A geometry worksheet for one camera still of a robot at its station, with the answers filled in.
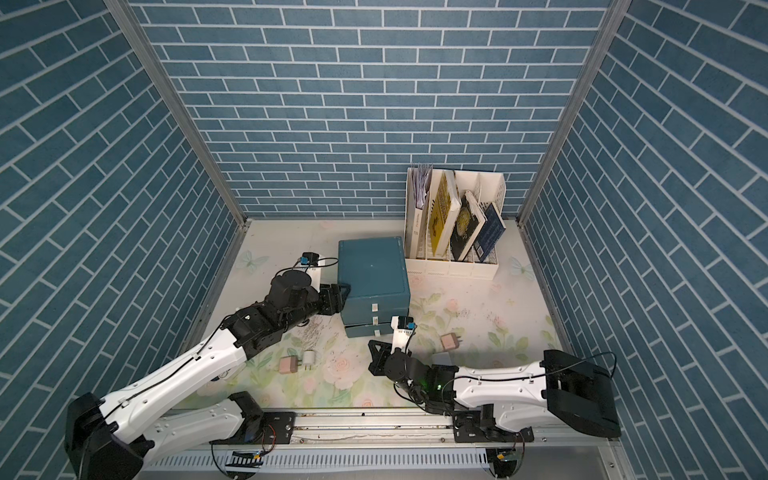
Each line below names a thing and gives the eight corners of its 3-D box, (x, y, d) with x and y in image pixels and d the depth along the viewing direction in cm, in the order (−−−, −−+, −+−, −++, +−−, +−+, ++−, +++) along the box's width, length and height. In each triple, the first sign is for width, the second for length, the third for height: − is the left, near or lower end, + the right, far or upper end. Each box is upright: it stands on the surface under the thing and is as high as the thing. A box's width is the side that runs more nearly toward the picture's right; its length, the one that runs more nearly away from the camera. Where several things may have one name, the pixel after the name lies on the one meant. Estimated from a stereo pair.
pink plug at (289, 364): (279, 373, 84) (277, 370, 82) (283, 358, 87) (280, 355, 85) (299, 373, 85) (297, 370, 83) (302, 358, 87) (300, 355, 85)
